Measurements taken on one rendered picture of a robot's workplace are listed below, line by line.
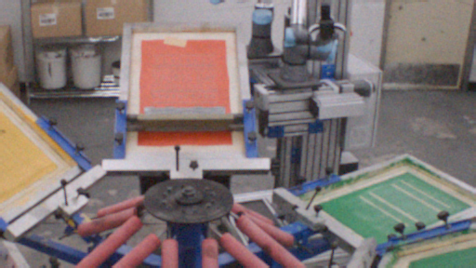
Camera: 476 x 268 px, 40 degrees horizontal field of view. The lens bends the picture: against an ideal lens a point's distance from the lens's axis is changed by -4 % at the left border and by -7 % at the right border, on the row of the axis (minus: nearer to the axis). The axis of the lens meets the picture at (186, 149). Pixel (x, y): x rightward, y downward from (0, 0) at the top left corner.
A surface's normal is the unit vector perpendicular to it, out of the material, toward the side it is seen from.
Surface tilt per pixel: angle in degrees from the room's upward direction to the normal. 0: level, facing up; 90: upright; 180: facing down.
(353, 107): 90
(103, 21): 90
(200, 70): 32
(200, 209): 0
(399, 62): 90
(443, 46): 90
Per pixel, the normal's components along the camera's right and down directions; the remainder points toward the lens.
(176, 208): 0.00, -0.90
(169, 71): 0.01, -0.54
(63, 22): 0.14, 0.44
